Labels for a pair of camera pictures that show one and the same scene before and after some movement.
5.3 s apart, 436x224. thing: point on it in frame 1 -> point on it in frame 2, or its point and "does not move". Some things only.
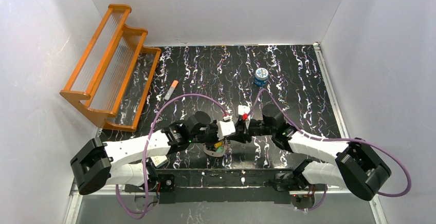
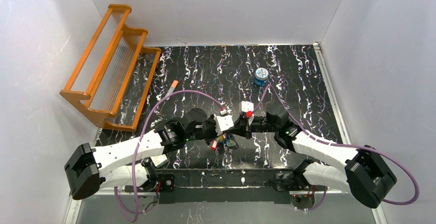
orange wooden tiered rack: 109,86 does not move
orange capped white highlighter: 171,89 does not move
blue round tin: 261,76 does not move
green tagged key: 220,149 -> 230,144
